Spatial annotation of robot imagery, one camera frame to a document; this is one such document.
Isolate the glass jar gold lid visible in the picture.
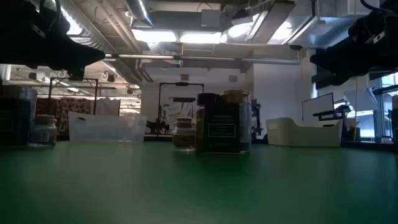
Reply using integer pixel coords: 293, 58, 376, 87
221, 90, 252, 153

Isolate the white screen monitor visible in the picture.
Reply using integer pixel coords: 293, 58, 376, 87
300, 92, 335, 122

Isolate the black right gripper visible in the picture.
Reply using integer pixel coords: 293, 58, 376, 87
310, 6, 398, 77

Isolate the long silver ceiling pipe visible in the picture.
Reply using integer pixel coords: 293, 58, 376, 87
104, 53, 301, 65

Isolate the black metal frame stand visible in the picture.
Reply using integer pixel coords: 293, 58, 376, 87
157, 82, 205, 138
47, 77, 100, 125

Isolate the large rectangular metal duct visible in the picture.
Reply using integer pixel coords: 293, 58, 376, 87
222, 0, 382, 50

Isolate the glass window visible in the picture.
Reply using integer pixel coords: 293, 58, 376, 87
369, 73, 398, 139

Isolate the white sheet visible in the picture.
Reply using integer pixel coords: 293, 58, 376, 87
343, 88, 379, 112

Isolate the black equipment stand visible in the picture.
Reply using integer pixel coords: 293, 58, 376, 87
250, 98, 262, 141

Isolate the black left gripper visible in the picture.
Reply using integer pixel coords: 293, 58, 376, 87
12, 0, 106, 71

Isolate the dark green pepper tin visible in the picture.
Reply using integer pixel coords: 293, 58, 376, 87
391, 108, 398, 156
0, 85, 39, 147
202, 102, 243, 154

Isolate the dark overhead beam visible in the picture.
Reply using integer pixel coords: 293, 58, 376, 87
312, 70, 398, 91

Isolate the small glass jar cork lid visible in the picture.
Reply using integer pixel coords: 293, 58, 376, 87
29, 114, 58, 147
172, 116, 197, 151

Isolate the smooth silver round duct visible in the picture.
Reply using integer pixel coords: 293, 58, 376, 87
126, 0, 155, 28

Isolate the white plastic bin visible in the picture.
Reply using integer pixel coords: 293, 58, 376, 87
266, 117, 343, 147

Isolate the herb jar black lid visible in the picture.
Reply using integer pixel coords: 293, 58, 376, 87
195, 92, 223, 152

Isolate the bright ceiling light panel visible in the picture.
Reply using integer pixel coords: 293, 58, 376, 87
132, 29, 178, 44
179, 31, 223, 45

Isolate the patterned cloth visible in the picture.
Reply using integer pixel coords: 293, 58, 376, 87
55, 98, 91, 133

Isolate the white cloth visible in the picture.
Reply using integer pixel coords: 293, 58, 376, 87
95, 98, 121, 117

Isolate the corrugated silver duct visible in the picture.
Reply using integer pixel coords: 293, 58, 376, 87
58, 0, 118, 54

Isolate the grey ceiling box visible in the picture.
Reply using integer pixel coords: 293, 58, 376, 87
200, 9, 222, 28

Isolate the clear plastic bin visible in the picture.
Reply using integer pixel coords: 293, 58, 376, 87
68, 111, 147, 144

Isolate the black desk equipment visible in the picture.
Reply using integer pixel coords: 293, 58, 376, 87
312, 105, 351, 122

